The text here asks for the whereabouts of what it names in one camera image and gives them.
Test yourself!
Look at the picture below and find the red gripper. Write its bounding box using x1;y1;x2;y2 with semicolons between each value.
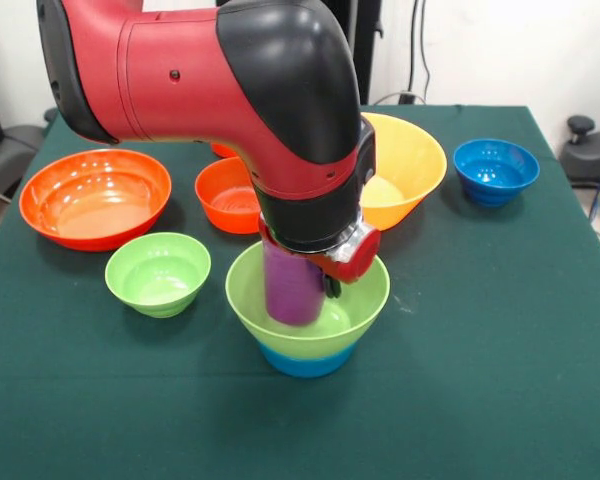
257;213;383;300

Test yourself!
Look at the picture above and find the large green plastic bowl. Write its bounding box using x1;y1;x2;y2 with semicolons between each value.
224;241;391;362

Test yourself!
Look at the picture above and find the purple plastic cup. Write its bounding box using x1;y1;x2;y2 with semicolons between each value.
263;239;327;329

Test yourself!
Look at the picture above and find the light blue plastic bowl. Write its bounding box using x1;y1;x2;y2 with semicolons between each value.
258;342;356;379

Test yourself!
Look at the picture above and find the large orange plastic bowl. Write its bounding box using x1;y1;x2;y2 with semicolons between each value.
360;112;449;232

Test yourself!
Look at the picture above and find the dark blue plastic bowl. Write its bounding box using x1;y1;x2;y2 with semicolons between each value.
452;138;541;208

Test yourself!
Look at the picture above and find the small red plastic bowl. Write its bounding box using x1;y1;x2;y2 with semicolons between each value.
194;156;263;235

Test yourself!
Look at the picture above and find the small green plastic bowl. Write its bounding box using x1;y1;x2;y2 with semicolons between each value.
104;231;212;319

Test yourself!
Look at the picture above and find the dark green table cloth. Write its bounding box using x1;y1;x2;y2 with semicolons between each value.
0;102;600;480

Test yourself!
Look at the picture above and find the large red plastic bowl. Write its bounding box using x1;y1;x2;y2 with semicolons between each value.
18;148;173;253

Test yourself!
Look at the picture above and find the black chair base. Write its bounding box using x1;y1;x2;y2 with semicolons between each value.
559;114;600;189

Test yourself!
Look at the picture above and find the grey cable loop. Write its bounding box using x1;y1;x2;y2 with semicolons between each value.
370;89;427;106

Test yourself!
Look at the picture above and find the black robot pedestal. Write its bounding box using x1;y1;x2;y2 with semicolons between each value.
348;0;384;105

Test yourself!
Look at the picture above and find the black wall cable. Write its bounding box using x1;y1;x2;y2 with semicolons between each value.
410;0;432;96

